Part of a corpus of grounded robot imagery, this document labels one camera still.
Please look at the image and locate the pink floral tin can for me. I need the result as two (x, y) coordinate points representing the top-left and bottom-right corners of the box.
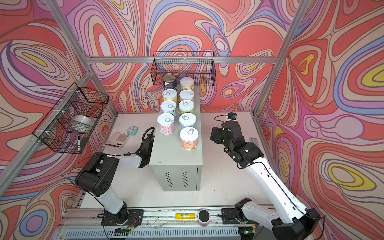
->
(157, 113), (176, 135)

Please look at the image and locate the orange labelled tin can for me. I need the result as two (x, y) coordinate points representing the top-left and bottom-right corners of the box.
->
(180, 127), (199, 151)

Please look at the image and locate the small hidden tin can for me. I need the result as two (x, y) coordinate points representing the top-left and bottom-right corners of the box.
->
(179, 113), (197, 129)

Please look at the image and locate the white labelled tin can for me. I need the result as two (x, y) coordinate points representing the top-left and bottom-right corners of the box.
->
(161, 100), (177, 117)

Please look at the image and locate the yellow green tin can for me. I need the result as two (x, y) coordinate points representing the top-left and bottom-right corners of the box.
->
(179, 100), (195, 115)

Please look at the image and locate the pink labelled tin can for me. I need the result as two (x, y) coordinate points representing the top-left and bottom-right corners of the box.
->
(179, 90), (195, 102)

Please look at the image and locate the yellow labelled tin can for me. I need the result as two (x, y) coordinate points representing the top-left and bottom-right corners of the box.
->
(162, 89), (178, 103)

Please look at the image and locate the green orange labelled can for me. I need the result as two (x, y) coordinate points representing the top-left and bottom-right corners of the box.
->
(180, 77), (195, 91)

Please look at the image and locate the blue labelled tin can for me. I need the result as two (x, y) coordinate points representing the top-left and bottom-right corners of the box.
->
(162, 73), (177, 90)

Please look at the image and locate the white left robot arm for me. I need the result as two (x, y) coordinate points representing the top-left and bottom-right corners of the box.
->
(75, 133), (155, 225)

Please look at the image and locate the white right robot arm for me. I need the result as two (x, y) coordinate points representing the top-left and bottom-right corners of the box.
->
(210, 120), (322, 240)

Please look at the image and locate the mint green alarm clock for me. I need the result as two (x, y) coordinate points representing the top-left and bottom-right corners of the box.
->
(127, 126), (139, 136)

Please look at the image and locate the grey stapler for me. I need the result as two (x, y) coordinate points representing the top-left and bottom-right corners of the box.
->
(250, 138), (260, 148)

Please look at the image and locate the pink desk calculator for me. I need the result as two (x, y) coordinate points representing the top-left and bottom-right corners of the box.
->
(104, 132), (130, 149)

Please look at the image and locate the grey metal cabinet box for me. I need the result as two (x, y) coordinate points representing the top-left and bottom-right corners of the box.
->
(150, 86), (203, 192)

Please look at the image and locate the black marker pen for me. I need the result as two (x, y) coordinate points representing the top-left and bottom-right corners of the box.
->
(77, 135), (82, 153)

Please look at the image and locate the yellow label sticker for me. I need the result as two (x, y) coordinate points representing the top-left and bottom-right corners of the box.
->
(175, 213), (196, 220)

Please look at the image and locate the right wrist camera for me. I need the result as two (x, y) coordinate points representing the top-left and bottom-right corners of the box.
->
(228, 112), (237, 121)

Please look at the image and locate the black wire basket back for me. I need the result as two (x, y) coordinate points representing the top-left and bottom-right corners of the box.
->
(151, 50), (216, 86)

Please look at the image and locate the black wire basket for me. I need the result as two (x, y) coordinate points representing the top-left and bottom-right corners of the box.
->
(33, 83), (109, 154)
(151, 50), (216, 86)

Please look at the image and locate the black wire basket left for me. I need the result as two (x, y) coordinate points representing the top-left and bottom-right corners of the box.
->
(33, 83), (109, 154)

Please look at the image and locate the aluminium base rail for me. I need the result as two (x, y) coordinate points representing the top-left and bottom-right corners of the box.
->
(53, 206), (275, 240)

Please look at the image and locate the aluminium frame back bar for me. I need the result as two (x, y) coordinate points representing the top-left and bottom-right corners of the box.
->
(85, 57), (278, 64)

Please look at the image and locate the aluminium frame post left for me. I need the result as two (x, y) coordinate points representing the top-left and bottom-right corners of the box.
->
(44, 0), (118, 118)

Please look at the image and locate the aluminium frame post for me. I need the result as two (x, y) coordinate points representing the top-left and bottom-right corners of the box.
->
(44, 0), (118, 118)
(253, 1), (313, 117)

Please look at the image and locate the aluminium frame post right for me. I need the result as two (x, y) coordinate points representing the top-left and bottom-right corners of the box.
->
(253, 1), (313, 117)

